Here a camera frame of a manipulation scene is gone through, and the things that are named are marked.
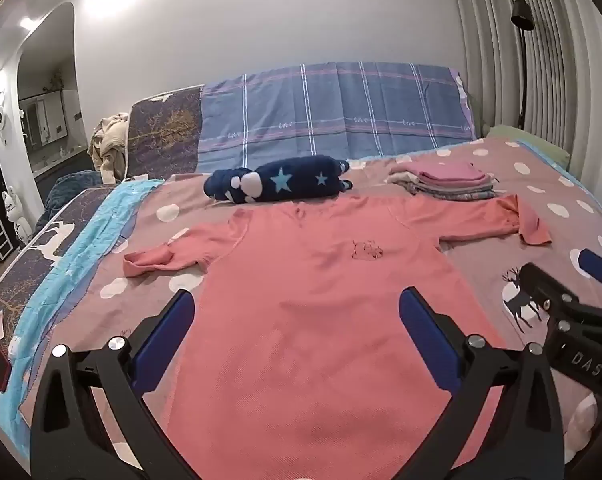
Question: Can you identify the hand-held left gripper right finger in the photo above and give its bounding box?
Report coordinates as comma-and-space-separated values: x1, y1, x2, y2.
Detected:
398, 287, 566, 480

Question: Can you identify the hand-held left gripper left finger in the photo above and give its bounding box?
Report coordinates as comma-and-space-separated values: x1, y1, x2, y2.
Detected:
30, 289, 202, 480

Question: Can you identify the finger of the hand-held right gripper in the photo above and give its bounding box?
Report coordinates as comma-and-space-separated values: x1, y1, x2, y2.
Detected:
520, 262, 582, 318
577, 248, 602, 291

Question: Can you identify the pink long-sleeve shirt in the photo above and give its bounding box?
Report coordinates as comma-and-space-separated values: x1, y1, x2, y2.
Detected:
124, 194, 552, 480

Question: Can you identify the beige clothes pile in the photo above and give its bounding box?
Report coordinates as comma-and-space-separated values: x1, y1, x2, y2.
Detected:
88, 113, 130, 184

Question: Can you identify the mauve polka-dot bedspread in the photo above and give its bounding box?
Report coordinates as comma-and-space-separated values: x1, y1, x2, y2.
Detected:
18, 135, 602, 480

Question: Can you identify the light blue cloth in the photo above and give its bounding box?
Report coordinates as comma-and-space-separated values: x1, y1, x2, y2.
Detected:
0, 178, 164, 428

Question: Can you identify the green pillow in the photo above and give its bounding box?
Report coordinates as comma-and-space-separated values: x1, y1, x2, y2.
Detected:
483, 124, 572, 168

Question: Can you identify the folded pink garment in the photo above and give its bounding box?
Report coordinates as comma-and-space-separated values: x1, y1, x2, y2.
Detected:
417, 161, 488, 184

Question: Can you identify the folded beige garment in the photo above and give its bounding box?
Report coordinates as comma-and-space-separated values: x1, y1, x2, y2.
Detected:
387, 165, 424, 186

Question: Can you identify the dark teal blanket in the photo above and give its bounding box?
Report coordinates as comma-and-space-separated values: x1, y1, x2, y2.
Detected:
36, 170, 117, 231

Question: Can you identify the white pleated curtain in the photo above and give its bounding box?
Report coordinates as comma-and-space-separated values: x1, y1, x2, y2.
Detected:
448, 0, 602, 201

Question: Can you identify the white rabbit figure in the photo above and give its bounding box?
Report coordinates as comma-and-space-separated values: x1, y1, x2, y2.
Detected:
4, 186, 32, 246

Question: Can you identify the navy star-print fleece blanket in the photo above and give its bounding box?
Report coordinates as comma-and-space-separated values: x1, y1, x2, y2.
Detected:
203, 156, 354, 205

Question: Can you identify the black floor lamp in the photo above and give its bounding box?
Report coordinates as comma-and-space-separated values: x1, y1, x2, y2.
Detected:
511, 0, 534, 131

